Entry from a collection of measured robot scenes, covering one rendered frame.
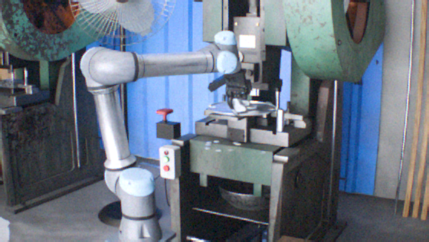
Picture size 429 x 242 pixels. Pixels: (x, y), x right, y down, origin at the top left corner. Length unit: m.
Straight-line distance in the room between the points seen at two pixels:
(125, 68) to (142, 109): 2.51
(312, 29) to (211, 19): 0.59
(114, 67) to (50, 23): 1.63
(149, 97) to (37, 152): 1.14
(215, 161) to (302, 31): 0.71
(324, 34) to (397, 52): 1.52
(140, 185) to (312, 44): 0.77
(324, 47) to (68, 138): 2.17
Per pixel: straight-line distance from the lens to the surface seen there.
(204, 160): 2.26
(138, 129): 4.21
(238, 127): 2.21
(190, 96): 3.84
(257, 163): 2.14
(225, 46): 1.89
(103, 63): 1.62
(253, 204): 2.33
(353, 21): 2.36
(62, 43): 3.16
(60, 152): 3.54
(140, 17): 2.75
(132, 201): 1.70
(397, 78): 3.31
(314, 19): 1.81
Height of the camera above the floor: 1.23
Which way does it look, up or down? 13 degrees down
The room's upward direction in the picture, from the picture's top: straight up
